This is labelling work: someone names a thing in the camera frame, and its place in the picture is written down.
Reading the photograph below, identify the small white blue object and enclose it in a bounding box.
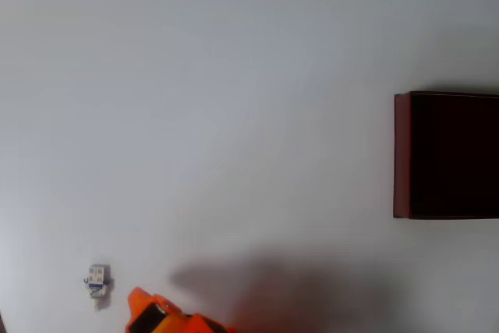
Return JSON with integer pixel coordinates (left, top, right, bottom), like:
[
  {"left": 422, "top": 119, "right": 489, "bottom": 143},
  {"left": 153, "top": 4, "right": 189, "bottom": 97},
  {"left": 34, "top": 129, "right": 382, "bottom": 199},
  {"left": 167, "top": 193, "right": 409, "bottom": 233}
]
[{"left": 83, "top": 264, "right": 115, "bottom": 299}]

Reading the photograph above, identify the dark red open box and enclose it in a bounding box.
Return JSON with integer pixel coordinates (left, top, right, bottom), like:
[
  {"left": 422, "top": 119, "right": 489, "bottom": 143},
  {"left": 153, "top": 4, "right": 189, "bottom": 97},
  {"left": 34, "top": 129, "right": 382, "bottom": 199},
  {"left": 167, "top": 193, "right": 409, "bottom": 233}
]
[{"left": 392, "top": 90, "right": 499, "bottom": 220}]

